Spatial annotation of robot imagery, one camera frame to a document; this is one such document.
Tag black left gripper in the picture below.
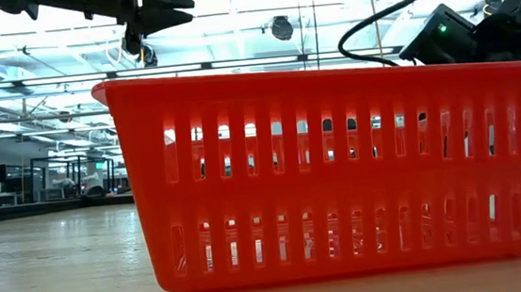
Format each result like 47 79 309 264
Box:
85 0 199 41

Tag grey ceiling light rail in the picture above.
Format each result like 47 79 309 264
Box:
0 44 399 90

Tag black round ceiling fixture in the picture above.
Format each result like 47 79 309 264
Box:
269 13 296 43

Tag black aluminium table frame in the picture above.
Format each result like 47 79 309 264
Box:
0 192 136 224

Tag white background equipment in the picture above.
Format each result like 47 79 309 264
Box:
49 171 105 199

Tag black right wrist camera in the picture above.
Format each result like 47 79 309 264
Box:
393 0 480 70

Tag red slotted plastic basket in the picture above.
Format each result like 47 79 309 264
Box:
90 44 521 292

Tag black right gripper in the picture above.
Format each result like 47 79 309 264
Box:
472 0 521 66

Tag black background workstation frame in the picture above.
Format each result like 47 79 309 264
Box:
28 152 118 203

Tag black hanging cable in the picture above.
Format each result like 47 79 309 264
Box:
310 0 323 70

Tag dark fixture with yellow cable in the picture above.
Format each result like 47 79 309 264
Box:
138 41 160 69

